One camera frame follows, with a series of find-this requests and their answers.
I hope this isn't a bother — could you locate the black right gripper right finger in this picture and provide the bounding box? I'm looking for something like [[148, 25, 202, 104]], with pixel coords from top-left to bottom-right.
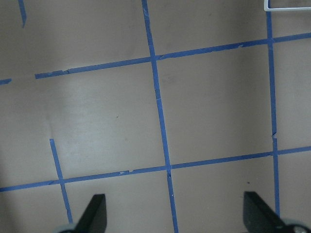
[[243, 191, 286, 233]]

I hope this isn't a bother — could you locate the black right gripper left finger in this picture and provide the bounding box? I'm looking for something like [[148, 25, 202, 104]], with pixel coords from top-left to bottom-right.
[[73, 194, 107, 233]]

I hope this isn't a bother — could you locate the white wire cup rack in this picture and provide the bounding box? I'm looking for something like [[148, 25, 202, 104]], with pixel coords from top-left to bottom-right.
[[263, 0, 311, 12]]

